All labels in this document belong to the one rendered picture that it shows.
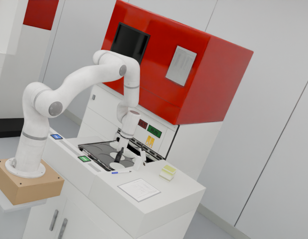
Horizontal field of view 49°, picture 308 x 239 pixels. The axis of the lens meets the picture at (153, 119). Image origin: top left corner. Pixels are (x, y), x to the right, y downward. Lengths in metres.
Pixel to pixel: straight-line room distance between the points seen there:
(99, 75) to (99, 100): 0.93
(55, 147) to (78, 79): 0.52
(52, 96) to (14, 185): 0.44
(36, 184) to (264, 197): 2.48
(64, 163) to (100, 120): 0.74
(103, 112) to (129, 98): 0.68
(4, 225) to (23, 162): 0.35
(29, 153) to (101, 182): 0.38
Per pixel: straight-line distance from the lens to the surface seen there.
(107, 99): 2.56
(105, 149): 2.27
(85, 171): 1.85
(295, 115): 3.43
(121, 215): 1.72
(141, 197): 1.73
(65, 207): 2.02
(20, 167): 1.73
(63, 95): 1.59
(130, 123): 2.03
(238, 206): 3.74
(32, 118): 1.67
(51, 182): 1.73
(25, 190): 1.67
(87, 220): 1.90
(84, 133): 2.75
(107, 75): 1.70
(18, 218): 1.87
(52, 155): 2.04
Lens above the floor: 1.81
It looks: 16 degrees down
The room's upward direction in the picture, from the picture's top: 21 degrees clockwise
